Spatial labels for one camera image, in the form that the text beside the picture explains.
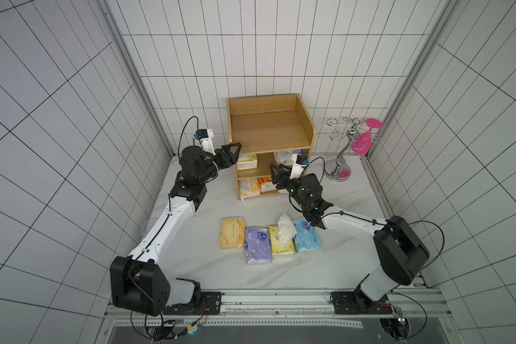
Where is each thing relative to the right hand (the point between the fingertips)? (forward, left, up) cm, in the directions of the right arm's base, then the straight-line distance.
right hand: (266, 167), depth 79 cm
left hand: (+1, +11, +8) cm, 13 cm away
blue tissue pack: (-17, -17, -23) cm, 33 cm away
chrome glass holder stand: (+22, -37, -25) cm, 50 cm away
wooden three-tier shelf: (+19, +2, +5) cm, 20 cm away
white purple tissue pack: (+10, -8, -4) cm, 13 cm away
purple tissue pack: (-22, +2, -21) cm, 31 cm away
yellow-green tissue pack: (-18, -7, -21) cm, 28 cm away
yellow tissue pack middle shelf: (+7, +9, -5) cm, 12 cm away
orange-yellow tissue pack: (-17, +13, -21) cm, 30 cm away
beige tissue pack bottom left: (+4, +8, -20) cm, 22 cm away
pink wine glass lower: (+22, -43, -6) cm, 49 cm away
